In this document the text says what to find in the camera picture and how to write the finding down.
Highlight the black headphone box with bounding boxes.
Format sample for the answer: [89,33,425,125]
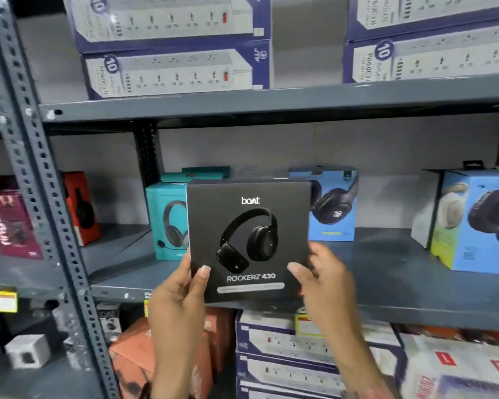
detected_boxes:
[186,178,313,305]

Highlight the white blue power strip box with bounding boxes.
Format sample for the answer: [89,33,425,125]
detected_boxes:
[235,352,347,397]
[81,40,271,100]
[235,310,405,368]
[62,0,272,54]
[347,0,499,42]
[342,17,499,84]

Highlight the red headphone box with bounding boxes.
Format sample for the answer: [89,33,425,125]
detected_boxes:
[62,170,101,247]

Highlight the white box with red marks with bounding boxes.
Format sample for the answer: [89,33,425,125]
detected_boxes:
[398,333,499,399]

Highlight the orange cardboard box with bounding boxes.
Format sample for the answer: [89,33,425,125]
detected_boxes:
[108,306,235,399]

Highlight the maroon product box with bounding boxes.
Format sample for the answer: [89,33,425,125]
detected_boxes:
[0,189,43,260]

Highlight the small white box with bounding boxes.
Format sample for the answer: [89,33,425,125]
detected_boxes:
[4,334,52,370]

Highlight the person's right forearm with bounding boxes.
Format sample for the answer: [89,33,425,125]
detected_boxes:
[318,320,398,399]

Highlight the small blue headphone box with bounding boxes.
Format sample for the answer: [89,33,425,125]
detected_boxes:
[289,165,359,242]

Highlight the person's right hand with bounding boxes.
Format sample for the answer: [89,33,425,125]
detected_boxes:
[287,241,361,334]

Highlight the large blue headphone box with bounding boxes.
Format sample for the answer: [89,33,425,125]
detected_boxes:
[411,160,499,276]

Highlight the person's left forearm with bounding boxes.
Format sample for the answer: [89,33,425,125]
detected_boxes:
[149,326,206,399]

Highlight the small earbuds box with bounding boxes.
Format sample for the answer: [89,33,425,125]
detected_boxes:
[96,303,122,342]

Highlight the grey metal shelving rack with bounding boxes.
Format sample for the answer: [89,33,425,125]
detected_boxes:
[0,0,499,399]

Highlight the person's left hand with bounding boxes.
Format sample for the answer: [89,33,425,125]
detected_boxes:
[147,249,212,334]

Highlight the teal headset box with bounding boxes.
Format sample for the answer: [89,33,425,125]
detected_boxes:
[160,166,230,184]
[145,182,192,262]

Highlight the yellow red shelf label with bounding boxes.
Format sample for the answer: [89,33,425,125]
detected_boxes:
[295,313,326,338]

